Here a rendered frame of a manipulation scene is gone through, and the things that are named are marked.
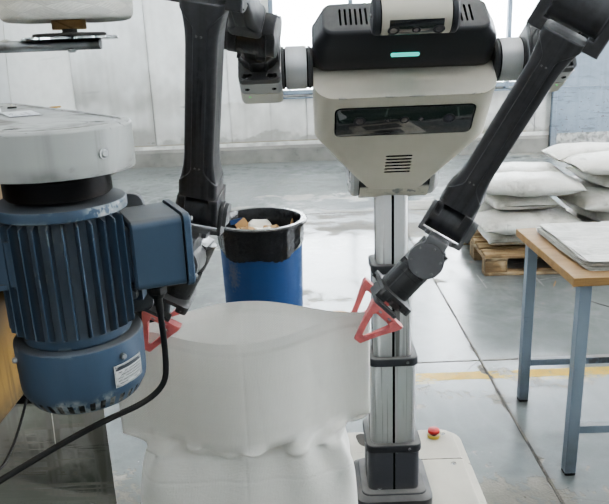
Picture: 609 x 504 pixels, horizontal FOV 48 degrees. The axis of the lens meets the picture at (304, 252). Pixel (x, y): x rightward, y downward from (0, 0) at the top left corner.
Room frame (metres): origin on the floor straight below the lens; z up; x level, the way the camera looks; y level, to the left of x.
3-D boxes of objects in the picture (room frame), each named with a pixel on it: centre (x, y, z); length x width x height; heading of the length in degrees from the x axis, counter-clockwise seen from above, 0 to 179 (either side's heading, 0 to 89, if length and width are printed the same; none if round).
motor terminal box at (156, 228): (0.82, 0.19, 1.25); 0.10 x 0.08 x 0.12; 25
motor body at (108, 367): (0.78, 0.28, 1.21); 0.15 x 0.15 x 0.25
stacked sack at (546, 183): (4.40, -1.47, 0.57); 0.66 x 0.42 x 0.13; 82
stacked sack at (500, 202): (4.61, -1.45, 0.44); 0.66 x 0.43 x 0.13; 0
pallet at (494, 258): (4.59, -1.79, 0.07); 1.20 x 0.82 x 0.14; 88
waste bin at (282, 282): (3.40, 0.22, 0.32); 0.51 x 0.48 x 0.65; 0
